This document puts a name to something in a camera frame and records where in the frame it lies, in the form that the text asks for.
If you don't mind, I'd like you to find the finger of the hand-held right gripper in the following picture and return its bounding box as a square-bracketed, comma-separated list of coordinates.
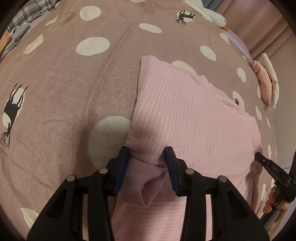
[254, 152, 287, 183]

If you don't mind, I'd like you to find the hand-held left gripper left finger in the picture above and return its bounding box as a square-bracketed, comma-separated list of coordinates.
[26, 146, 130, 241]

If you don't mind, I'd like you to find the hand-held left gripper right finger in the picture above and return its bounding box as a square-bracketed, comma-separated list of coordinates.
[164, 146, 270, 241]

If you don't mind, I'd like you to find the pink striped shirt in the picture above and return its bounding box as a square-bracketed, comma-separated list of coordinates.
[111, 55, 264, 241]

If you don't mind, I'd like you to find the person's right hand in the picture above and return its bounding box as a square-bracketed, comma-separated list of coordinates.
[262, 186, 290, 230]

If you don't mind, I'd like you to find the folded pink garment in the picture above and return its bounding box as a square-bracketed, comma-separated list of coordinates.
[251, 61, 273, 103]

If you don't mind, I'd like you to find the folded white garment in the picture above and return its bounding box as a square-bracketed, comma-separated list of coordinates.
[260, 53, 280, 109]

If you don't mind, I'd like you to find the mauve polka dot blanket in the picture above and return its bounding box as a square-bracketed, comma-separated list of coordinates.
[0, 0, 281, 239]

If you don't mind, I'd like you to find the mauve bed sheet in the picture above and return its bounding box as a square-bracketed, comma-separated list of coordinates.
[225, 28, 252, 63]

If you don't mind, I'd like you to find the pink curtain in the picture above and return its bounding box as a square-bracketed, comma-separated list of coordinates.
[215, 0, 296, 58]

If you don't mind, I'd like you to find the white goose plush toy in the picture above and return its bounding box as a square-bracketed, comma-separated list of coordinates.
[184, 0, 229, 32]

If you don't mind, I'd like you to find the blue curtain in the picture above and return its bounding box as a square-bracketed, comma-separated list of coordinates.
[201, 0, 220, 10]

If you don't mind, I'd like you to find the grey-blue cloth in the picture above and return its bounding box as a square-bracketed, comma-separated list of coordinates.
[5, 23, 31, 56]

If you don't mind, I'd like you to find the orange cloth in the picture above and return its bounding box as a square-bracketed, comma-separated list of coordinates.
[0, 32, 12, 54]

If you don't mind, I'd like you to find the plaid cloth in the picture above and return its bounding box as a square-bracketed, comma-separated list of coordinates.
[7, 0, 62, 33]

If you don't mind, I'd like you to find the grey-green cable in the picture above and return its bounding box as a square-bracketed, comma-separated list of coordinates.
[260, 207, 281, 232]

